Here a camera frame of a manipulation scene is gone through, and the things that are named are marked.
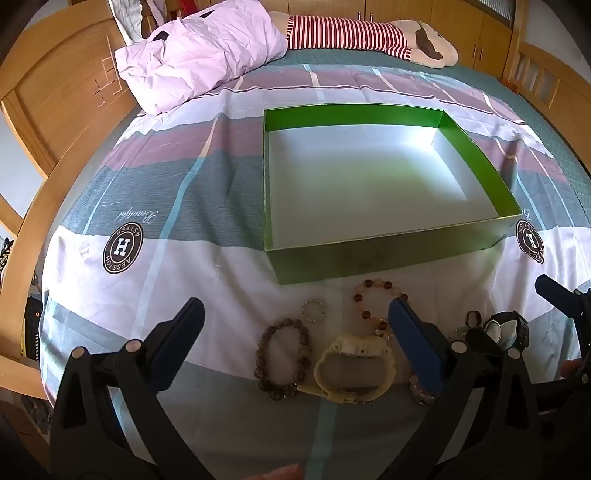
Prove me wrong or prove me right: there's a wooden headboard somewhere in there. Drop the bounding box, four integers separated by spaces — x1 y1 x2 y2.
0 0 153 402

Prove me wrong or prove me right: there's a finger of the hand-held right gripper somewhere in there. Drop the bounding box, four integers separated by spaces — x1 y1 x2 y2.
534 274 591 333

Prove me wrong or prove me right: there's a green cardboard box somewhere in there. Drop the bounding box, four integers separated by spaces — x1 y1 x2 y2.
262 104 522 285

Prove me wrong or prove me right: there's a reddish bead bracelet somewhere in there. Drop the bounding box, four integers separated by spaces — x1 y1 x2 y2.
353 278 411 337

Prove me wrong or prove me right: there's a pale bead bracelet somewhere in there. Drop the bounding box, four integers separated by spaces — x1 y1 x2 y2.
407 373 438 407

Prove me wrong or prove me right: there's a pink pillow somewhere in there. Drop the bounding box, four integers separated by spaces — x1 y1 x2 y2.
114 0 288 115

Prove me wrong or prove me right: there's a brown bead bracelet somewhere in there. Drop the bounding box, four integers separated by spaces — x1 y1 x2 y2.
255 318 311 401

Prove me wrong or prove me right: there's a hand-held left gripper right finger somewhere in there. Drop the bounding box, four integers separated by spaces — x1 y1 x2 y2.
376 298 543 480

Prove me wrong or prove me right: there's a person's left hand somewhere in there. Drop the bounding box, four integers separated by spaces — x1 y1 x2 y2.
263 464 304 480

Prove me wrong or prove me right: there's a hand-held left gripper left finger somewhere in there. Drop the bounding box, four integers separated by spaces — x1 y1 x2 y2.
48 298 213 480

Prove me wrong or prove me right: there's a printed striped bed sheet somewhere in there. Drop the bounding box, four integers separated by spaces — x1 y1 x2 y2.
39 51 591 480

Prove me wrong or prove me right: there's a wooden wardrobe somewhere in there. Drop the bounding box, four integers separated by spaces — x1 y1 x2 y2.
365 0 527 77

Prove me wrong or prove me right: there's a small silver beaded ring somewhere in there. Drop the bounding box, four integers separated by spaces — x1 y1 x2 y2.
301 299 327 323

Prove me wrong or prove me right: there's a black wrist watch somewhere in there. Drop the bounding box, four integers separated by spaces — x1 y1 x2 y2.
482 311 530 352

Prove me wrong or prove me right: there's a cream wrist watch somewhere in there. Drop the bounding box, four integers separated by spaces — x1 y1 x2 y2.
295 333 397 406

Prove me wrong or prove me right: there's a striped plush toy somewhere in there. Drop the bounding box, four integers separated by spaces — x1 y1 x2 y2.
270 11 459 69

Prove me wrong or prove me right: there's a wooden footboard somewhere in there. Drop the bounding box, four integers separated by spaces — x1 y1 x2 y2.
501 0 591 139

